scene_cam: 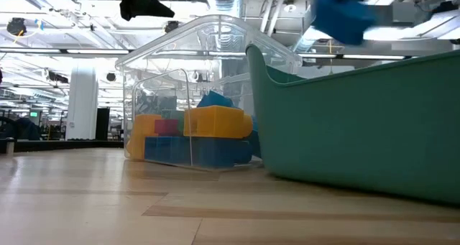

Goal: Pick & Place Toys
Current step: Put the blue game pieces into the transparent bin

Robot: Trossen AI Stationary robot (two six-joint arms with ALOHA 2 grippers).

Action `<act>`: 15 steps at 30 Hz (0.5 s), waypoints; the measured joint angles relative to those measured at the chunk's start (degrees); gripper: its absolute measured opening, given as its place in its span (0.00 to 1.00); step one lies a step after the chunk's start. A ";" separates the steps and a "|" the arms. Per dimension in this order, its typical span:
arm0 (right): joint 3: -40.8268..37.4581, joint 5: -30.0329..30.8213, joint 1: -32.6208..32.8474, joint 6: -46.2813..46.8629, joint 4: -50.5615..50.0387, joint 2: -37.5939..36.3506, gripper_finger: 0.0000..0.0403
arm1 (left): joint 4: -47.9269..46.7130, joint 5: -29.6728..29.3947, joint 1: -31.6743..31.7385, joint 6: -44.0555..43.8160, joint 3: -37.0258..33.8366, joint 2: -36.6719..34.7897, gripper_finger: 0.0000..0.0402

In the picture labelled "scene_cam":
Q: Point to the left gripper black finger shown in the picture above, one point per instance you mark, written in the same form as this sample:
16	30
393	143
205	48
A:
143	6

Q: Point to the large blue toy block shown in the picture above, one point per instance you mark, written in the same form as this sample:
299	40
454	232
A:
341	18

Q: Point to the red toy block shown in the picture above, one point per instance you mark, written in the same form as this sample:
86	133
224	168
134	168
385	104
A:
167	127

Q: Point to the big yellow toy block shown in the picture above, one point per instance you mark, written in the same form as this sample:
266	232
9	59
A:
215	123

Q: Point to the round black ceiling device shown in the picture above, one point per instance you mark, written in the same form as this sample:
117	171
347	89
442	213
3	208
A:
171	26
16	26

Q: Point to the clear plastic storage bin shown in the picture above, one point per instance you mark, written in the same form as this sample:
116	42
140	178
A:
161	58

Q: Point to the ceiling strip light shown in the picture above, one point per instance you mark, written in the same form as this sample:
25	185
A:
373	56

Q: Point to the small black ceiling speaker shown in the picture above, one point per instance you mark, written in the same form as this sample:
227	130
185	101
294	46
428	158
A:
111	77

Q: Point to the green toy block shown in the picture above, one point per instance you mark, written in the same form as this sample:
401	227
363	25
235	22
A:
174	115

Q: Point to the white square pillar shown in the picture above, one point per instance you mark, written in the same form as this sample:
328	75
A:
82	105

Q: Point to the black tall cabinet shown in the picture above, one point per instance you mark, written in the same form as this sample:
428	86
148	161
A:
102	123

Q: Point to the green plastic bin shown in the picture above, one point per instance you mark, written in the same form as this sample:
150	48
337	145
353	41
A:
359	130

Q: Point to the long blue toy block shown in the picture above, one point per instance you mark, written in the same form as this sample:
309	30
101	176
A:
167	149

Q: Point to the green exit sign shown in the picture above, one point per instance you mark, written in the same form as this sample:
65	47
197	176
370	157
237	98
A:
33	114

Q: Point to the dark background chair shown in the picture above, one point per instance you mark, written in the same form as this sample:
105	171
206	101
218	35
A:
21	130

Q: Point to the silver ribbed ventilation duct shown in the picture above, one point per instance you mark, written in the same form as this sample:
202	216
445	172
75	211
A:
305	40

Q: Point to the black aluminium rig frame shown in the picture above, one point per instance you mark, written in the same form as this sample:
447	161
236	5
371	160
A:
72	146

